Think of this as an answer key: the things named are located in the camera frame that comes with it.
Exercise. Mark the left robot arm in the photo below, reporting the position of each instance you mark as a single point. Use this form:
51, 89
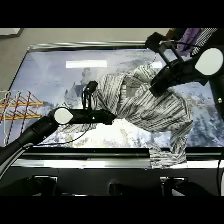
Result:
36, 131

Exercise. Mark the yellow clothes hanger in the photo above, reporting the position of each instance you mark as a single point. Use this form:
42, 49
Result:
23, 105
23, 115

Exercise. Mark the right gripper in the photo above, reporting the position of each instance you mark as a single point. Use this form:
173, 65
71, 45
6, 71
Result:
163, 82

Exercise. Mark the purple garment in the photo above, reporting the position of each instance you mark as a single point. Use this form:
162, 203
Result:
190, 36

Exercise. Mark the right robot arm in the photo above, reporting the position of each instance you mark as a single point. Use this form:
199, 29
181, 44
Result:
206, 66

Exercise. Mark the silver frame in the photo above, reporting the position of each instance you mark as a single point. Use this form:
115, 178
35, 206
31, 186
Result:
100, 163

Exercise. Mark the black garment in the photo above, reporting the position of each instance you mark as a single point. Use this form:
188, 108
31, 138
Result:
220, 36

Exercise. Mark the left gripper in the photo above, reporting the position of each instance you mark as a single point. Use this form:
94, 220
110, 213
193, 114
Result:
95, 116

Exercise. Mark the striped garment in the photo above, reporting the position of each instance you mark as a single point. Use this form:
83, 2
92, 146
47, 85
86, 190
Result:
205, 36

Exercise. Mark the white flat object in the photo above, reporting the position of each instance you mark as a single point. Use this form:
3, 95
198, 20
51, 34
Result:
9, 32

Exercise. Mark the brown garment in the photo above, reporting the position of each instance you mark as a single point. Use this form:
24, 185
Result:
173, 32

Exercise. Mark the black white striped shirt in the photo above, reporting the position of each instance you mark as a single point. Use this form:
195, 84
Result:
146, 106

